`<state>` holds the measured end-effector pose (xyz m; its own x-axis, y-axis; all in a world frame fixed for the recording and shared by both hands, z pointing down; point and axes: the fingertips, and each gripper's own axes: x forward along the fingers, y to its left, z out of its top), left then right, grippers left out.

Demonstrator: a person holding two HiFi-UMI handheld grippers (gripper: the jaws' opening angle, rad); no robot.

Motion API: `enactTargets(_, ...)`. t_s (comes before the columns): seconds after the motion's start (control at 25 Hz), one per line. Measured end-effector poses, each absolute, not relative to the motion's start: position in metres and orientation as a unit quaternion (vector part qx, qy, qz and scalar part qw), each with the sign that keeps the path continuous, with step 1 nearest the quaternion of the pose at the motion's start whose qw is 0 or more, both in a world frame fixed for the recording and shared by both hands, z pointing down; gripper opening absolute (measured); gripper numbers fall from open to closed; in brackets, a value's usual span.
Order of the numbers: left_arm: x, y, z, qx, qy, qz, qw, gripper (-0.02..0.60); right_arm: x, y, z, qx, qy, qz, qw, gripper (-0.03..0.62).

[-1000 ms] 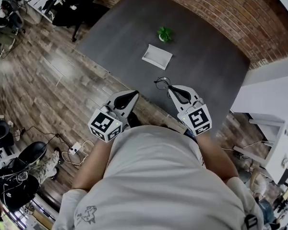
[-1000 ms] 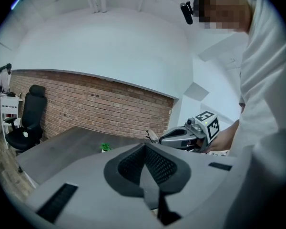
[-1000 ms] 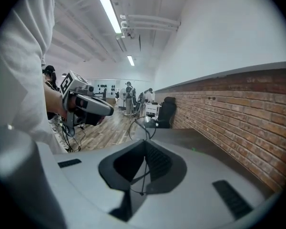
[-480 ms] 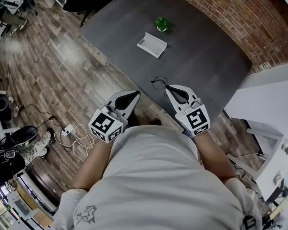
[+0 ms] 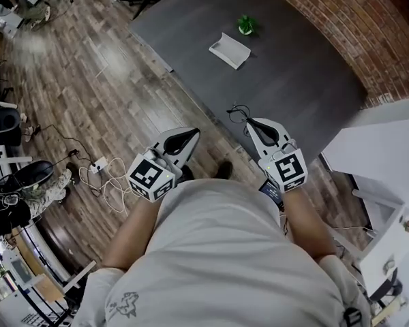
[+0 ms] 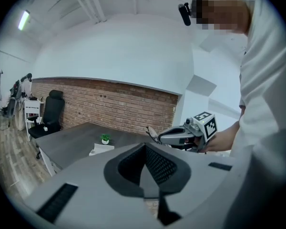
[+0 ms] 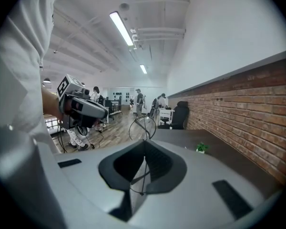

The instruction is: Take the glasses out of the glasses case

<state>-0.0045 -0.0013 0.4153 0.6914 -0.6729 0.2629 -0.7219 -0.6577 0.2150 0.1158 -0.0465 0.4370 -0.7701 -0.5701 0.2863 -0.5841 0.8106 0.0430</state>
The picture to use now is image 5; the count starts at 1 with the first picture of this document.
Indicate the person's black left shoe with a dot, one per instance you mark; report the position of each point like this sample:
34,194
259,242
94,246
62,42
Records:
188,173

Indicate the black round chair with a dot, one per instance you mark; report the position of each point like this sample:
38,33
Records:
5,121
30,174

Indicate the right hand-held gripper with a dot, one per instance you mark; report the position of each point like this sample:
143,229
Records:
286,170

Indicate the white tray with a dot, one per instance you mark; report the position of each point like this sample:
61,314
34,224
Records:
230,51

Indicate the person's right forearm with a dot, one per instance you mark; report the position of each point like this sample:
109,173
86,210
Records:
306,223

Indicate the person's left forearm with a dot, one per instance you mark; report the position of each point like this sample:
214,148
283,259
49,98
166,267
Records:
133,230

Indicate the person's white shirt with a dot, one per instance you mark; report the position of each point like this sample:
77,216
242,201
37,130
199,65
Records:
218,250

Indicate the white side table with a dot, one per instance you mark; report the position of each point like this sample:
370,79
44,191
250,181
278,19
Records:
388,155

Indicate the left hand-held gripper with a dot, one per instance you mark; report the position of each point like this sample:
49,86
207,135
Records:
150,179

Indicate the black device with screen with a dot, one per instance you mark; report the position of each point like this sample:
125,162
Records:
271,192

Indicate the small green potted plant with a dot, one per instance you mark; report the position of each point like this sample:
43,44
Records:
246,26

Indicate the person's black right shoe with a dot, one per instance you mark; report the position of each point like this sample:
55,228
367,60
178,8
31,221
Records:
224,169

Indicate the person's black shoe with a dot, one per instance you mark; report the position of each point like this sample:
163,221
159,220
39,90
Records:
224,169
188,173

